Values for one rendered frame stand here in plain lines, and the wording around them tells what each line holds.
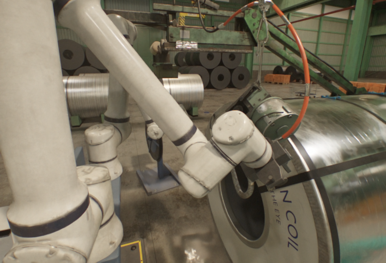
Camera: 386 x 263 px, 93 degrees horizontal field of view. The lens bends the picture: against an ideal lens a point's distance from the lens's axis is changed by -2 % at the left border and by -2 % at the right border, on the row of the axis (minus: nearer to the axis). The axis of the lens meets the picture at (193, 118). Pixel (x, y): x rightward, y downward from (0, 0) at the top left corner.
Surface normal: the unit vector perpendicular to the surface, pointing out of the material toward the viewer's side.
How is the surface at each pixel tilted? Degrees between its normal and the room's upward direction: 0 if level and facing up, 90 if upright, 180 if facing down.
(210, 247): 0
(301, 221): 90
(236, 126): 47
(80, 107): 109
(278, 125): 115
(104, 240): 68
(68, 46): 90
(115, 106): 92
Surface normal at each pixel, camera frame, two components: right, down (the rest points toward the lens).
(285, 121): 0.24, 0.63
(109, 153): 0.78, 0.17
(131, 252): 0.00, -0.97
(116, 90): 0.13, 0.29
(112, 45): 0.33, 0.11
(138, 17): 0.55, 0.22
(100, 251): 0.57, -0.12
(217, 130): -0.58, -0.54
